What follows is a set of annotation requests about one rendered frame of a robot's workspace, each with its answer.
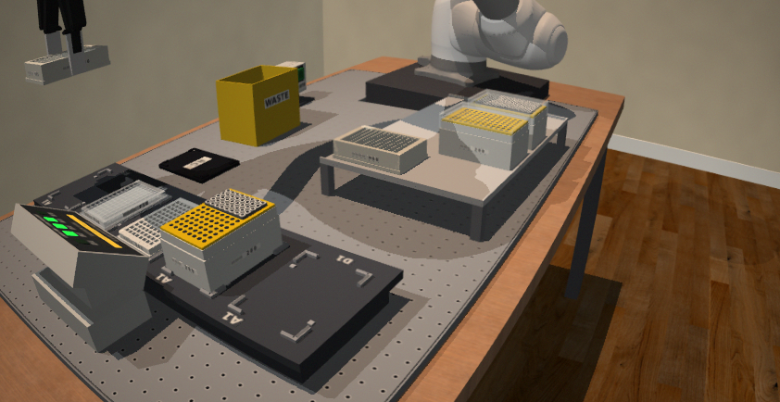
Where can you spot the black flat pad with rg label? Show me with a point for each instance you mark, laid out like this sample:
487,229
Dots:
198,165

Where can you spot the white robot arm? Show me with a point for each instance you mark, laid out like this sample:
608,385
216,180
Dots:
519,33

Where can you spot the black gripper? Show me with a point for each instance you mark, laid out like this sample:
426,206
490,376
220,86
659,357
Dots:
73,14

